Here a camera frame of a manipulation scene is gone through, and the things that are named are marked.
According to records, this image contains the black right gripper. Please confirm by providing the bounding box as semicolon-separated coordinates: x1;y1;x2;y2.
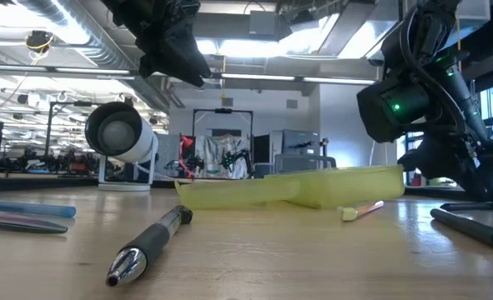
398;135;493;209

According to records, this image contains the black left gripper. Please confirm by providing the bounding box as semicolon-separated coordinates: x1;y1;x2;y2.
102;0;212;88

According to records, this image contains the slim black pen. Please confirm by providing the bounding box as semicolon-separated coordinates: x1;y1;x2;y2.
440;201;493;212

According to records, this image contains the thick black marker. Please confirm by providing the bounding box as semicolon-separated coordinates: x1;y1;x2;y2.
430;207;493;252

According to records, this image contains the orange pencil yellow eraser cap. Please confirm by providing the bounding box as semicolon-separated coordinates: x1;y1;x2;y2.
340;200;385;222

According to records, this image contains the yellow-green plastic supply box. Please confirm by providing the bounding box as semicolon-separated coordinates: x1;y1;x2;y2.
174;164;405;211

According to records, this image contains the black grip chrome tip pen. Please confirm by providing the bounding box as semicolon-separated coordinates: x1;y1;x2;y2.
106;205;194;288

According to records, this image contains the blue pen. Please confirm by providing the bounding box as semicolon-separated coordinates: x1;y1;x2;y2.
0;199;77;219

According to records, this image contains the grey ceiling box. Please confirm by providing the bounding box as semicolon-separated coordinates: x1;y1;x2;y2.
249;10;277;36

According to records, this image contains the white cylindrical lamp on stand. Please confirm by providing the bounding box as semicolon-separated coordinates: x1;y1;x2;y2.
84;101;160;193

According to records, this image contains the white draped cover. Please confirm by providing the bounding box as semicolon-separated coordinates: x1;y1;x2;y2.
195;133;251;180

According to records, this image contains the grey cabinet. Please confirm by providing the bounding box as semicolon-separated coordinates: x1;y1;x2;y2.
270;128;321;168

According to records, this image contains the black frame rig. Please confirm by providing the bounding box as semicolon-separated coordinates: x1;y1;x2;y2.
192;107;254;180

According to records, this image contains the red cable bundle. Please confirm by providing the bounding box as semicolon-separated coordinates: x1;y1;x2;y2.
178;135;197;179

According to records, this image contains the silver spiral air duct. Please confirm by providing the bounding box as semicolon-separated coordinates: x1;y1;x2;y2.
16;0;172;112

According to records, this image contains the black ceiling cable reel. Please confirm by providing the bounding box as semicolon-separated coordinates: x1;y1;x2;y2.
24;29;55;54

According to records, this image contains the silver rectangular air duct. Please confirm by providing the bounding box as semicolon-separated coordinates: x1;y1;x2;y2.
337;0;401;63

